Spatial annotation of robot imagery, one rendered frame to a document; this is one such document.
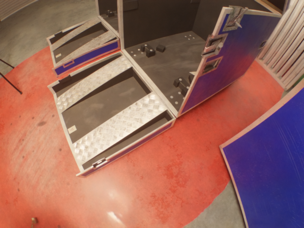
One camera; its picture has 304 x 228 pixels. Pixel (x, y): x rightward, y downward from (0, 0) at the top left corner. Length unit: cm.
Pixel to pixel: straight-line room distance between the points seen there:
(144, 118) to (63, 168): 74
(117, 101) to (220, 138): 94
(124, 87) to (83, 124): 49
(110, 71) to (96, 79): 14
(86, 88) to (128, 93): 39
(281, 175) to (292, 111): 31
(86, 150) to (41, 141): 46
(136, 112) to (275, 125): 88
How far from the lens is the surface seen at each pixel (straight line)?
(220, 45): 66
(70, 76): 149
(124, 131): 107
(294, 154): 74
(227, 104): 158
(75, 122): 130
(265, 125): 78
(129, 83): 139
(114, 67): 139
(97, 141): 112
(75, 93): 141
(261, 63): 259
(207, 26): 187
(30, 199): 142
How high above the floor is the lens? 109
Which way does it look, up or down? 61 degrees down
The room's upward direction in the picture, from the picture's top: 10 degrees clockwise
